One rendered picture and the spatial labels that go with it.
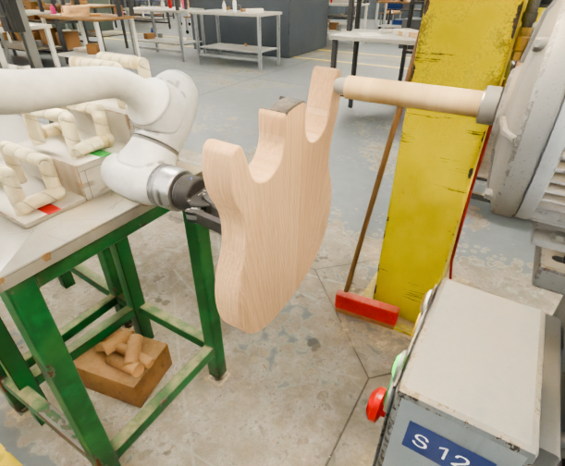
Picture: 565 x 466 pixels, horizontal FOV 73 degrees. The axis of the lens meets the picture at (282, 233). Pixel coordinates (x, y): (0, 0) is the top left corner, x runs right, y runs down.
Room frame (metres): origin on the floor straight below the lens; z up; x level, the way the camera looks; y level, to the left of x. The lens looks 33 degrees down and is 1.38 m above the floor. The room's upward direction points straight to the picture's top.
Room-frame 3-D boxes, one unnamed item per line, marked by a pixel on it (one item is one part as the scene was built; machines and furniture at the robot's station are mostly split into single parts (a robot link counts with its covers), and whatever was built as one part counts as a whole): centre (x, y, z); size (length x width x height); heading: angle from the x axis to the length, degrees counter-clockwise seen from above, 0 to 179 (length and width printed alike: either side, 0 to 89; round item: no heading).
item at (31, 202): (0.77, 0.55, 0.96); 0.11 x 0.03 x 0.03; 149
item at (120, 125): (1.09, 0.46, 1.02); 0.27 x 0.15 x 0.17; 59
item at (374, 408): (0.25, -0.12, 0.98); 0.04 x 0.04 x 0.04; 59
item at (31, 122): (0.97, 0.64, 1.07); 0.03 x 0.03 x 0.09
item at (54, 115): (0.92, 0.57, 1.12); 0.20 x 0.03 x 0.03; 58
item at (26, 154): (0.86, 0.61, 1.04); 0.20 x 0.03 x 0.03; 58
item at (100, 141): (0.91, 0.46, 1.04); 0.11 x 0.03 x 0.03; 149
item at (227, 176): (0.46, 0.06, 1.18); 0.07 x 0.04 x 0.09; 150
